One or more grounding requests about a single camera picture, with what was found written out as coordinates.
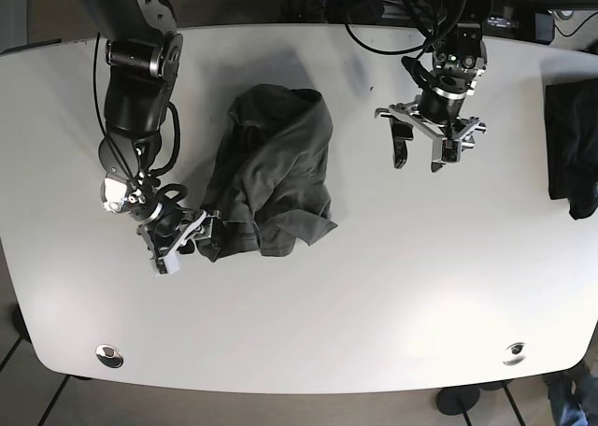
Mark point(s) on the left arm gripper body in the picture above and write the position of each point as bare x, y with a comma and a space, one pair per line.
460, 129

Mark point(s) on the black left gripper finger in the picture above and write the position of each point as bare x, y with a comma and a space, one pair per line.
436, 166
401, 134

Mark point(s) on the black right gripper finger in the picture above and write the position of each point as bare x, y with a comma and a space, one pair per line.
211, 234
187, 248

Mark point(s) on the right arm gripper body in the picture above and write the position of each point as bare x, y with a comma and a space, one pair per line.
165, 232

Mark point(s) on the dark grey T-shirt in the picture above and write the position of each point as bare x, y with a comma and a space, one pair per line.
268, 181

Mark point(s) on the black T-shirt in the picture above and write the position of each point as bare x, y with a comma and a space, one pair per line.
570, 115

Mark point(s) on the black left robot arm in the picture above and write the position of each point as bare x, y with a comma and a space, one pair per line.
446, 68

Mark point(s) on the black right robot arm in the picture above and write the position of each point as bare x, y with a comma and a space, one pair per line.
141, 130

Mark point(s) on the left metal table grommet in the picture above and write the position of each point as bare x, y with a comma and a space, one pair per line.
109, 356

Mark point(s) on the metal table grommet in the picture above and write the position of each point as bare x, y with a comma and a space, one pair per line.
514, 354
109, 356

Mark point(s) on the right metal table grommet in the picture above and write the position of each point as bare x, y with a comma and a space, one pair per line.
514, 354

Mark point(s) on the black round stand base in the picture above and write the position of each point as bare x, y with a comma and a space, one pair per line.
454, 401

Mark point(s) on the blue jeans leg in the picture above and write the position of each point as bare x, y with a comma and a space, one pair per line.
572, 396

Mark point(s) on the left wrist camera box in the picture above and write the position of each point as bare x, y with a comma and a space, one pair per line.
451, 151

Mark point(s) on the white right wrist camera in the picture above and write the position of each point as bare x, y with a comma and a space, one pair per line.
167, 264

